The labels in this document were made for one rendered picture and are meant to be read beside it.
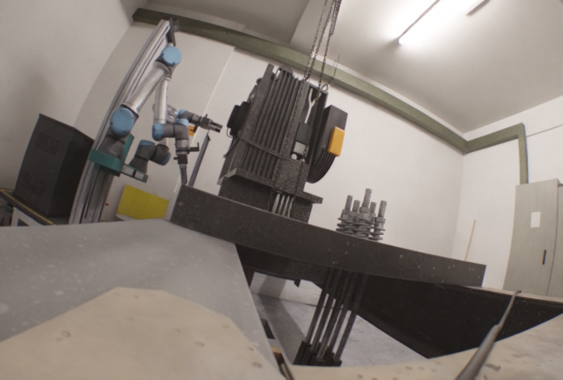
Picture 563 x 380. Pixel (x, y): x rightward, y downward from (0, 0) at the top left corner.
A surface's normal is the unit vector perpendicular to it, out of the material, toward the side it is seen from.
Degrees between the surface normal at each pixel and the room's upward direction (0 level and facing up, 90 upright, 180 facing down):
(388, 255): 90
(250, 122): 90
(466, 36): 180
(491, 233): 90
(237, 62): 90
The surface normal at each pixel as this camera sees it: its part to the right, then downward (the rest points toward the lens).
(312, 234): 0.22, -0.17
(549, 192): -0.93, -0.32
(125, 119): 0.55, 0.11
